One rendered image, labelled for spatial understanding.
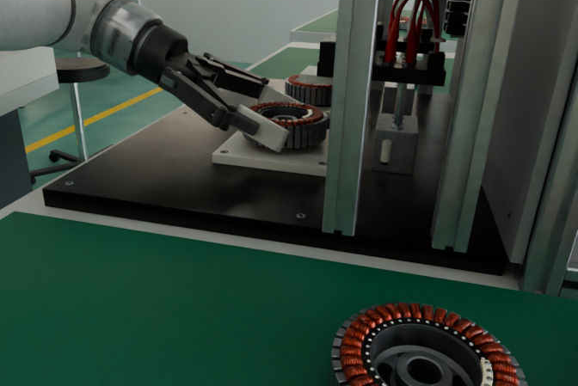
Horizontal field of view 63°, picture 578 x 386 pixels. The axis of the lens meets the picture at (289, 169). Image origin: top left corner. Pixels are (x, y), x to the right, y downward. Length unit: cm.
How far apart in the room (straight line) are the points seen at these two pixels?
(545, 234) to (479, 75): 14
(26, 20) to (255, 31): 506
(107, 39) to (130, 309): 37
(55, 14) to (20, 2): 6
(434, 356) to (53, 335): 26
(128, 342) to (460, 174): 29
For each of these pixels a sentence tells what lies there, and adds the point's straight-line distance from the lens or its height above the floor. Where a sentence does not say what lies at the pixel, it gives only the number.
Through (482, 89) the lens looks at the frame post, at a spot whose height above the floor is 91.
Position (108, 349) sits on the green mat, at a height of 75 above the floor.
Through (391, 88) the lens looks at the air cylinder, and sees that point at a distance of 81.
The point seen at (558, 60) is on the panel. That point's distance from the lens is 41.
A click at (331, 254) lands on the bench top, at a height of 75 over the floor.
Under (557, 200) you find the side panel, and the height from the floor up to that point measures 84.
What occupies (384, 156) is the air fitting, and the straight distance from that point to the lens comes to 58.
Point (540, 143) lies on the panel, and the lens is 42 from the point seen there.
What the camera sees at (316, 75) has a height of 88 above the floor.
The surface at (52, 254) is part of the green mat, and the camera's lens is 48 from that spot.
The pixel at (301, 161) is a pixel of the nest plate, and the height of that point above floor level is 78.
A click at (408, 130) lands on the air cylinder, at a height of 82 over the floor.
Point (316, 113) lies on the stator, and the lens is 63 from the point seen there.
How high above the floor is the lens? 99
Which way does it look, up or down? 23 degrees down
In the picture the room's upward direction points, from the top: 2 degrees clockwise
